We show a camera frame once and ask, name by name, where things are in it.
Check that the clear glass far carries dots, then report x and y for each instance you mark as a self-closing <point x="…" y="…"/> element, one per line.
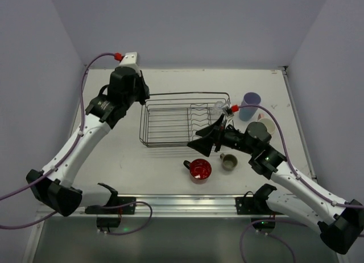
<point x="218" y="108"/>

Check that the aluminium mounting rail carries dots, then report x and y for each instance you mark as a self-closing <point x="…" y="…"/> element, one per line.
<point x="179" y="205"/>

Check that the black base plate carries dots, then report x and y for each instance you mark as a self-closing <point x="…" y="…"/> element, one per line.
<point x="251" y="204"/>
<point x="113" y="206"/>

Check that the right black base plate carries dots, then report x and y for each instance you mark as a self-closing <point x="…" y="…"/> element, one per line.
<point x="251" y="204"/>

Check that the small beige mug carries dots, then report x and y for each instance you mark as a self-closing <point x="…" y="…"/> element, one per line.
<point x="228" y="161"/>

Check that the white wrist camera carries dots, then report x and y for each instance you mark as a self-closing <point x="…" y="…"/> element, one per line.
<point x="130" y="58"/>
<point x="229" y="110"/>

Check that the lilac plastic tumbler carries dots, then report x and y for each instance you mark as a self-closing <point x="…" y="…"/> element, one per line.
<point x="249" y="102"/>

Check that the red ceramic mug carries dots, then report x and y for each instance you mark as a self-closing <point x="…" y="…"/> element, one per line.
<point x="199" y="170"/>

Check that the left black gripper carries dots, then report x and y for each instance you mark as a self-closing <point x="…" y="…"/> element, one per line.
<point x="144" y="90"/>

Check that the grey wire dish rack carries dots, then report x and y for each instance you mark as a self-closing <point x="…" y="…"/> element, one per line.
<point x="172" y="119"/>

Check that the pink faceted mug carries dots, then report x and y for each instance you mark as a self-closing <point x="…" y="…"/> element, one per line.
<point x="268" y="123"/>

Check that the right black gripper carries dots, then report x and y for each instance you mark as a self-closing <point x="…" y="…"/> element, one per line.
<point x="219" y="136"/>

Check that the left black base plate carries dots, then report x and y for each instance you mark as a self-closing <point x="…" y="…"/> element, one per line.
<point x="113" y="206"/>

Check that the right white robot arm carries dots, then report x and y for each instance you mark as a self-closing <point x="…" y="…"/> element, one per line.
<point x="338" y="222"/>

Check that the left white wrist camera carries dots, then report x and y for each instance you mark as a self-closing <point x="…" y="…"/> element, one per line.
<point x="130" y="58"/>

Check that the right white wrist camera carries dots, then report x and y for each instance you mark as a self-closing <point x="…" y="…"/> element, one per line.
<point x="229" y="110"/>

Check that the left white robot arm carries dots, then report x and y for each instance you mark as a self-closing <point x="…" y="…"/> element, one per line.
<point x="53" y="185"/>

